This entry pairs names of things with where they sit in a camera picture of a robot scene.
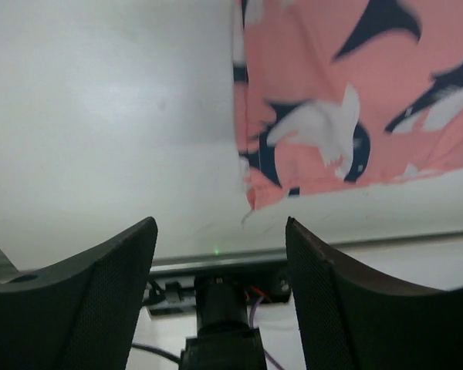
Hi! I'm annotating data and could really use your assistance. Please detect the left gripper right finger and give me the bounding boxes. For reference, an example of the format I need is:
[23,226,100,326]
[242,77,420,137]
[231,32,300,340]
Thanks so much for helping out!
[286,218,463,369]

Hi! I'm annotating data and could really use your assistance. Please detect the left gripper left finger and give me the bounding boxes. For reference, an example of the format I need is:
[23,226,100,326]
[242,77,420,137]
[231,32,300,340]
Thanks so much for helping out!
[0,217,157,369]

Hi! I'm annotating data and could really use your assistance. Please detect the pink shark print shorts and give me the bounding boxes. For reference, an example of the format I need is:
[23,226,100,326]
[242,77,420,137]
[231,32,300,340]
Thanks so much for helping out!
[232,1,463,210]

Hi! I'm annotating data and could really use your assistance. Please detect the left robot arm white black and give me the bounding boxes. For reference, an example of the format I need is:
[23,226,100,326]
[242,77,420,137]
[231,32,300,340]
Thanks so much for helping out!
[0,217,463,369]

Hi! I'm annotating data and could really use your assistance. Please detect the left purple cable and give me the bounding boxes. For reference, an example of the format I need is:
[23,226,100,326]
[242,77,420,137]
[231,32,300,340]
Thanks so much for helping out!
[132,295,285,370]

